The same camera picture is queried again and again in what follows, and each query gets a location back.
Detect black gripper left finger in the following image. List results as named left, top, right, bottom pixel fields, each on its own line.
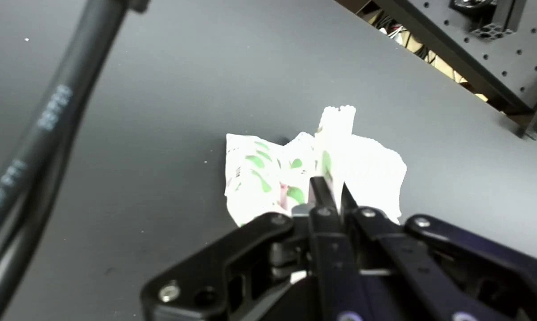
left=142, top=176, right=365, bottom=321

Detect black perforated mounting board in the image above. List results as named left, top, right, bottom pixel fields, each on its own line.
left=338, top=0, right=537, bottom=117

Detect white cloth with green leaves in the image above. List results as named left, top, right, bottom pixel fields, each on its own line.
left=225, top=105, right=407, bottom=226

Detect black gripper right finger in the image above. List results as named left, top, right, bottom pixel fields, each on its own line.
left=341, top=189, right=537, bottom=321

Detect black cable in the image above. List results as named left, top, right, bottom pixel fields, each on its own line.
left=0, top=0, right=133, bottom=321

